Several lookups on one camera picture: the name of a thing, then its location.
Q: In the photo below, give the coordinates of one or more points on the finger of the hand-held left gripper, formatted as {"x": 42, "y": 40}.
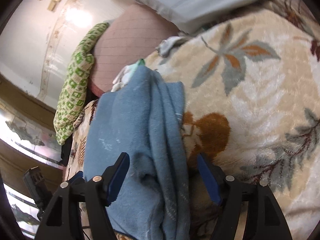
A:
{"x": 75, "y": 176}

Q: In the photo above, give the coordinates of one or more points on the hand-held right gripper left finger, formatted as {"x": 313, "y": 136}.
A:
{"x": 118, "y": 180}

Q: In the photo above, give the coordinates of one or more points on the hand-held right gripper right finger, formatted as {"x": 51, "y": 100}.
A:
{"x": 209, "y": 180}

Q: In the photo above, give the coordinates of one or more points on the blue knit garment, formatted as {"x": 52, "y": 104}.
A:
{"x": 135, "y": 130}

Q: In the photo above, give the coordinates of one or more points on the wooden mirrored cabinet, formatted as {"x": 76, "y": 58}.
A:
{"x": 22, "y": 135}

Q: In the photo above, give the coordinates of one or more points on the green patterned pillow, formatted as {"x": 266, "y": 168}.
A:
{"x": 75, "y": 85}

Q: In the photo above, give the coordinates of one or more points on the cream floral blanket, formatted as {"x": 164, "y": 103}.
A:
{"x": 250, "y": 92}

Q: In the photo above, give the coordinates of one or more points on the white and green small cloth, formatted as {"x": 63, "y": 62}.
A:
{"x": 125, "y": 76}

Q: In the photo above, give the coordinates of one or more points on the grey small sock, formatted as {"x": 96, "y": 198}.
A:
{"x": 168, "y": 45}

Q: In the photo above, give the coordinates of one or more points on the pink bolster cushion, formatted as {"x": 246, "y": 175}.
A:
{"x": 132, "y": 37}

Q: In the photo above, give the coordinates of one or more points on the grey pillow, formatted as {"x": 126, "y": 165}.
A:
{"x": 195, "y": 0}

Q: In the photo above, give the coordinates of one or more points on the gold wall plaque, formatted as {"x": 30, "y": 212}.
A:
{"x": 56, "y": 0}

